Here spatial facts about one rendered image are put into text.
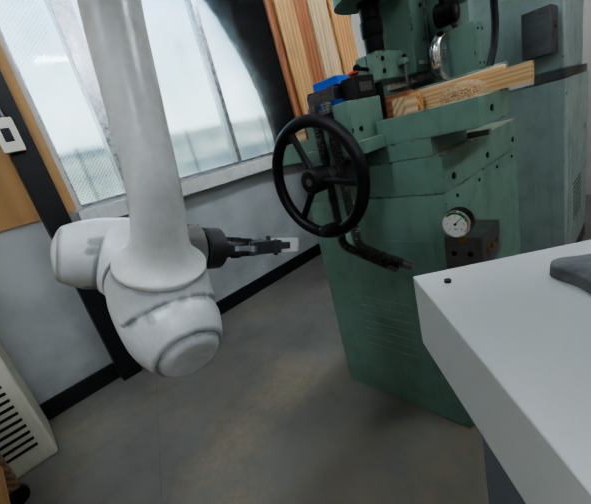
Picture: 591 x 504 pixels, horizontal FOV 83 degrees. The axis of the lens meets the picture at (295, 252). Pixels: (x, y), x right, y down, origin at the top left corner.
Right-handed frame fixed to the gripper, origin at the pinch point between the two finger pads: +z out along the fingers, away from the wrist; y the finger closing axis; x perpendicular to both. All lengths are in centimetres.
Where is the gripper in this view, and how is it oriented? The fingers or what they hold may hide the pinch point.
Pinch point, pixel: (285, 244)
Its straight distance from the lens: 72.7
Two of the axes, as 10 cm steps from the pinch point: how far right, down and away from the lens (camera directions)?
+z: 7.3, -0.5, 6.8
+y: -6.8, -0.6, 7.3
